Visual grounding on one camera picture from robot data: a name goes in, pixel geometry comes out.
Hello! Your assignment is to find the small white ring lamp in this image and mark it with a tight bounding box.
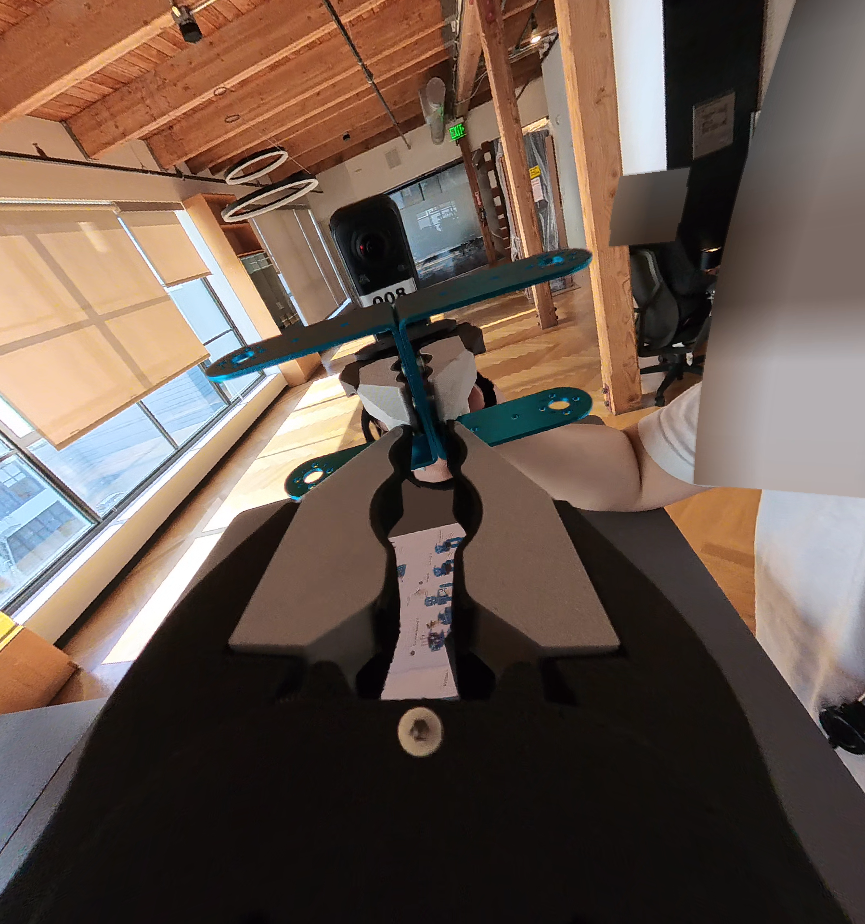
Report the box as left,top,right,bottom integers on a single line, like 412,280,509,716
224,147,290,184

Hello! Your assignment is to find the thick wooden post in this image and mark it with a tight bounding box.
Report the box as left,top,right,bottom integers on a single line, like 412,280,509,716
554,0,644,417

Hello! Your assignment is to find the person in white shirt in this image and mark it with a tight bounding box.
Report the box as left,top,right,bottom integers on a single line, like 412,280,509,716
638,383,865,838

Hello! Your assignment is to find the slanted wooden post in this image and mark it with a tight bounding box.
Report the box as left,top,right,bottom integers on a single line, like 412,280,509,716
474,0,560,332

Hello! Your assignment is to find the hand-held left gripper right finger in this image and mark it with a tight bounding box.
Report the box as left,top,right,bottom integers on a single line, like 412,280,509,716
450,423,622,683

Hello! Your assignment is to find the short beige roller blind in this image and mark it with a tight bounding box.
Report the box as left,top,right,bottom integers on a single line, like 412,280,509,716
118,209,214,287

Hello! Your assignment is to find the printed instruction sheet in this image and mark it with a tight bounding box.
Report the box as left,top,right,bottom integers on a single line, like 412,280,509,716
382,523,469,701

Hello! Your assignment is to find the large white ring lamp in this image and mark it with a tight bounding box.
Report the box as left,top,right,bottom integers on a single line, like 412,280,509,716
220,177,321,223

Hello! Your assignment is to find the thin black ceiling conduit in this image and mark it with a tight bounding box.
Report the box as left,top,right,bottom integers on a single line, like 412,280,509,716
323,0,413,150

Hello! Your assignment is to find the person's right forearm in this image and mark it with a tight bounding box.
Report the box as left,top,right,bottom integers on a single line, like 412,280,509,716
468,422,700,515

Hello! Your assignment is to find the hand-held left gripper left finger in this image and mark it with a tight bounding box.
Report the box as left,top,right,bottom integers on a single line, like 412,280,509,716
229,424,408,700

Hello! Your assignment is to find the black round knob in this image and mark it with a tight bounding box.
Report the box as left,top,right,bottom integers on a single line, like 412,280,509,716
818,689,865,757

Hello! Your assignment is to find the grey mesh office chair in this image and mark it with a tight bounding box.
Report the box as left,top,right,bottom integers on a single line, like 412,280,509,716
629,245,716,407

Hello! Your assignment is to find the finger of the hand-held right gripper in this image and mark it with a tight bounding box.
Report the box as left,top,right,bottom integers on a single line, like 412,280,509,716
432,348,481,421
355,352,413,428

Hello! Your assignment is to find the black ceiling pipe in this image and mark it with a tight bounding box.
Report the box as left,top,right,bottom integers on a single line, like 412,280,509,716
0,146,182,179

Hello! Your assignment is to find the dark grey desk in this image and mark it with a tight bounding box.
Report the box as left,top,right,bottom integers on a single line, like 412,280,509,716
0,501,865,924

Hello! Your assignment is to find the long beige roller blind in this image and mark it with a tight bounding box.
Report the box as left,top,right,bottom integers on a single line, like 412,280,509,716
0,204,211,450

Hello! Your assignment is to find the narrow wooden wall shelf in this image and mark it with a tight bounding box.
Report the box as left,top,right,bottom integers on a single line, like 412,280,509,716
183,192,289,351

